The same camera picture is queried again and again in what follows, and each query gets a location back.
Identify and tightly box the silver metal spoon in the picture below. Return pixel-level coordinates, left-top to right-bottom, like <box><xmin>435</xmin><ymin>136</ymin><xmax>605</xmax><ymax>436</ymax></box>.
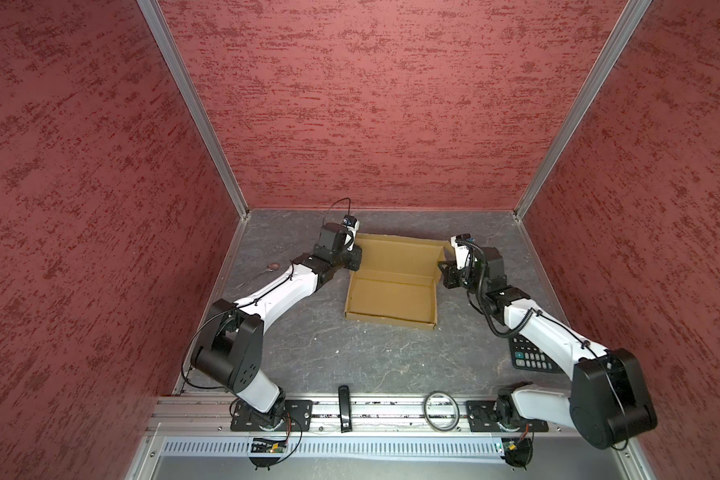
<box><xmin>236</xmin><ymin>262</ymin><xmax>281</xmax><ymax>289</ymax></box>

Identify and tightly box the white slotted cable duct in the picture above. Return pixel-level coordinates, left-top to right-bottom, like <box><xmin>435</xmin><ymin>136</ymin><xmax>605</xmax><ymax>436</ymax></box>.
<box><xmin>160</xmin><ymin>436</ymin><xmax>504</xmax><ymax>462</ymax></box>

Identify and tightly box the black handheld device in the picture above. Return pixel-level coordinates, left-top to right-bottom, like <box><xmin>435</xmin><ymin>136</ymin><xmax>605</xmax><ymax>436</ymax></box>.
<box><xmin>338</xmin><ymin>385</ymin><xmax>352</xmax><ymax>433</ymax></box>

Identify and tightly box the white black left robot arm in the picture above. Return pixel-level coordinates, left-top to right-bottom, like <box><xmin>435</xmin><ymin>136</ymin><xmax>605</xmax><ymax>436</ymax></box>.
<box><xmin>189</xmin><ymin>214</ymin><xmax>362</xmax><ymax>425</ymax></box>

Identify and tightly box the right rear aluminium corner post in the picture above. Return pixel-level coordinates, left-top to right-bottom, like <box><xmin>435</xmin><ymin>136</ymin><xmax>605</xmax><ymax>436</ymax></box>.
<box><xmin>514</xmin><ymin>0</ymin><xmax>652</xmax><ymax>223</ymax></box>

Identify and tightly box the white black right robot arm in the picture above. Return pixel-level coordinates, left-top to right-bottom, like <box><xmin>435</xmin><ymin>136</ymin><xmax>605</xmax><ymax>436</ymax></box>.
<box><xmin>438</xmin><ymin>235</ymin><xmax>658</xmax><ymax>450</ymax></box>

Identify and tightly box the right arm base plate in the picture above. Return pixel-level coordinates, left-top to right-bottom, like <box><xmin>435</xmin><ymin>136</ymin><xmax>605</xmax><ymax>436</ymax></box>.
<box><xmin>465</xmin><ymin>399</ymin><xmax>549</xmax><ymax>434</ymax></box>

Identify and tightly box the aluminium front rail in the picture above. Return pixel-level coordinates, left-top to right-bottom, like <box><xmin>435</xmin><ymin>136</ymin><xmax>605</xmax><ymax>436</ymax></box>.
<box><xmin>146</xmin><ymin>392</ymin><xmax>578</xmax><ymax>437</ymax></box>

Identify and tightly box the aluminium corner post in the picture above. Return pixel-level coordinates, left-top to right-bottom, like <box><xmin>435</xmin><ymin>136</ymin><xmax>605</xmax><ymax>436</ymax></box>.
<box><xmin>137</xmin><ymin>0</ymin><xmax>249</xmax><ymax>220</ymax></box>
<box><xmin>514</xmin><ymin>0</ymin><xmax>652</xmax><ymax>223</ymax></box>

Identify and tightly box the brown cardboard box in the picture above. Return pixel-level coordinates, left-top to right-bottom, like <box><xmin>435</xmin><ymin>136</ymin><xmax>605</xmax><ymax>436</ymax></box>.
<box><xmin>344</xmin><ymin>234</ymin><xmax>453</xmax><ymax>330</ymax></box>

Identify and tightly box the left rear aluminium corner post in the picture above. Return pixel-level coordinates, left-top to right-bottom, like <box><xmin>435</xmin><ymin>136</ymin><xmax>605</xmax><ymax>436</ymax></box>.
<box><xmin>137</xmin><ymin>0</ymin><xmax>249</xmax><ymax>220</ymax></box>

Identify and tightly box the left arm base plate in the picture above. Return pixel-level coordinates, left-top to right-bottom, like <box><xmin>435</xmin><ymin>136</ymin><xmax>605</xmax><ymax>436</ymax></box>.
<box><xmin>229</xmin><ymin>399</ymin><xmax>314</xmax><ymax>432</ymax></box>

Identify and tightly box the black cable ring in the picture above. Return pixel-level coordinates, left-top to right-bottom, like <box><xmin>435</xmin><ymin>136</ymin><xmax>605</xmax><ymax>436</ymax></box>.
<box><xmin>422</xmin><ymin>391</ymin><xmax>461</xmax><ymax>433</ymax></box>

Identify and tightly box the black calculator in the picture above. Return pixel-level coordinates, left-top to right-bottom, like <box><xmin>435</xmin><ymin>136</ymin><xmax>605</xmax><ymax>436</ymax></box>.
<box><xmin>508</xmin><ymin>335</ymin><xmax>563</xmax><ymax>374</ymax></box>

